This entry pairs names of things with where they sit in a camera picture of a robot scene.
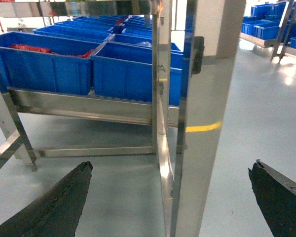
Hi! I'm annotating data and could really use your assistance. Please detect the stainless steel rack frame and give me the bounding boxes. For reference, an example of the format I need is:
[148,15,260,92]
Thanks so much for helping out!
[0,0,246,237]

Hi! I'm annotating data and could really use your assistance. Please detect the left blue plastic bin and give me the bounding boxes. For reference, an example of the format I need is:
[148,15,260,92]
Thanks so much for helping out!
[0,32,98,95]

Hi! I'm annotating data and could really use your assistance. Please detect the right blue plastic bin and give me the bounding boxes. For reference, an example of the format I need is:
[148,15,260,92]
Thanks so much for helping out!
[90,41,184,106]

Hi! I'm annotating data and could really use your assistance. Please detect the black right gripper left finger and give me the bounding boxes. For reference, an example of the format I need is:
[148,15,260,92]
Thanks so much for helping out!
[0,161,93,237]

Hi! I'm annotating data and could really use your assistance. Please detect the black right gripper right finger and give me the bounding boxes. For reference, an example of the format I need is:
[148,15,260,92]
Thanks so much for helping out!
[248,159,296,237]

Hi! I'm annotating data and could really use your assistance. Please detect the blue plastic bin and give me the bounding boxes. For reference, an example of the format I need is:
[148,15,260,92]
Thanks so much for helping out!
[0,32,98,95]
[90,41,184,106]

